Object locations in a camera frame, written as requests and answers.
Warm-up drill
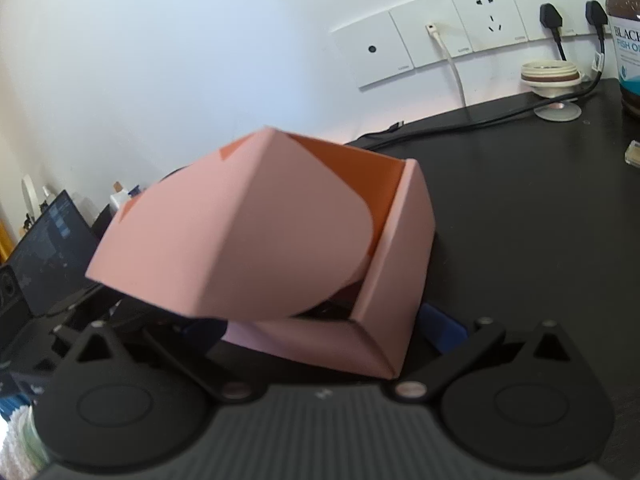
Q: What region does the white oval object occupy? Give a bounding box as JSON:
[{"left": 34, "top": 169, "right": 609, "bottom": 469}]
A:
[{"left": 20, "top": 175, "right": 38, "bottom": 226}]

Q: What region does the brown supplement bottle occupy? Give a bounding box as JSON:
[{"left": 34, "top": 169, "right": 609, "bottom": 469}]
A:
[{"left": 604, "top": 0, "right": 640, "bottom": 118}]

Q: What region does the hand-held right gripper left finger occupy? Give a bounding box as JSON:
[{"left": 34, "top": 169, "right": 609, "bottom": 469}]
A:
[{"left": 76, "top": 317, "right": 253, "bottom": 403}]

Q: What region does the beige round suction holder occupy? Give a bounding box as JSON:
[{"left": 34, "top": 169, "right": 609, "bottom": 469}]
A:
[{"left": 520, "top": 60, "right": 583, "bottom": 122}]

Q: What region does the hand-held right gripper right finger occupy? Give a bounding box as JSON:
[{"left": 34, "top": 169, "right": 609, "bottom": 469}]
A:
[{"left": 389, "top": 303, "right": 573, "bottom": 403}]

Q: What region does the white fluffy cloth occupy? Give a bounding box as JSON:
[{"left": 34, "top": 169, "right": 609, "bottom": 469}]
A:
[{"left": 0, "top": 400, "right": 51, "bottom": 478}]

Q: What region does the white charging cable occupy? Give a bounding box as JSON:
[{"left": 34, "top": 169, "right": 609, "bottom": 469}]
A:
[{"left": 426, "top": 22, "right": 468, "bottom": 108}]

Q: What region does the black power plug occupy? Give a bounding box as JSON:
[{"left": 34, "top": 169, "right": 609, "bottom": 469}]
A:
[{"left": 539, "top": 2, "right": 568, "bottom": 63}]

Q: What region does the white squeeze tube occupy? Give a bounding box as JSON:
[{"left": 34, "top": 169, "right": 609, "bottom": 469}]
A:
[{"left": 111, "top": 181, "right": 132, "bottom": 211}]

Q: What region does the white wall socket row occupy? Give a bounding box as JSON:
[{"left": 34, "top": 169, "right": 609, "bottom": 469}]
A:
[{"left": 330, "top": 0, "right": 613, "bottom": 90}]

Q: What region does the pink cardboard box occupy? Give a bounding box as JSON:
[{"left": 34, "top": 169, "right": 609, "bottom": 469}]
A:
[{"left": 85, "top": 127, "right": 436, "bottom": 380}]

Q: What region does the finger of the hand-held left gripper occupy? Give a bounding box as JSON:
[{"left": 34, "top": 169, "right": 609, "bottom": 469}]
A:
[{"left": 50, "top": 285, "right": 176, "bottom": 343}]

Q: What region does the computer monitor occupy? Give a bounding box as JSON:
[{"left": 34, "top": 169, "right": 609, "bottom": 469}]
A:
[{"left": 0, "top": 189, "right": 101, "bottom": 318}]

